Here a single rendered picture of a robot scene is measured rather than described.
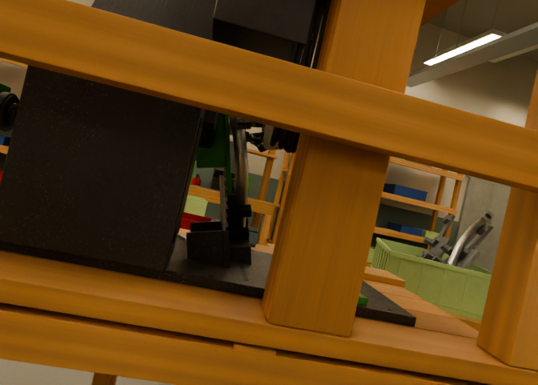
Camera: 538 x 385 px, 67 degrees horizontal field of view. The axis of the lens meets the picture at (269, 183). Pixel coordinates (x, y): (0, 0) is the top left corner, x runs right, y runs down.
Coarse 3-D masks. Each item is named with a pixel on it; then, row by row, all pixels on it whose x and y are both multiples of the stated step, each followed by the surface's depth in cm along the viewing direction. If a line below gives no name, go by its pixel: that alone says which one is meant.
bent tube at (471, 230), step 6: (486, 210) 158; (486, 216) 158; (492, 216) 156; (480, 222) 158; (486, 222) 157; (468, 228) 163; (474, 228) 161; (468, 234) 162; (462, 240) 162; (456, 246) 160; (462, 246) 161; (456, 252) 157; (450, 258) 155; (456, 258) 155
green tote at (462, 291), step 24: (384, 240) 211; (384, 264) 160; (408, 264) 151; (432, 264) 149; (408, 288) 151; (432, 288) 149; (456, 288) 148; (480, 288) 146; (456, 312) 147; (480, 312) 146
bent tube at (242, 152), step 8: (232, 120) 95; (232, 128) 95; (240, 136) 92; (240, 144) 90; (240, 152) 89; (240, 160) 89; (240, 168) 89; (240, 176) 89; (240, 184) 90; (240, 192) 91; (240, 200) 94; (240, 224) 101
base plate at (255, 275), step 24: (96, 264) 73; (120, 264) 73; (168, 264) 79; (192, 264) 83; (216, 264) 89; (240, 264) 94; (264, 264) 101; (216, 288) 76; (240, 288) 76; (264, 288) 77; (360, 312) 80; (384, 312) 81; (408, 312) 85
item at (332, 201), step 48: (336, 0) 68; (384, 0) 65; (336, 48) 64; (384, 48) 65; (336, 144) 65; (288, 192) 71; (336, 192) 65; (528, 192) 74; (288, 240) 64; (336, 240) 65; (528, 240) 72; (288, 288) 64; (336, 288) 65; (528, 288) 70; (480, 336) 78; (528, 336) 71
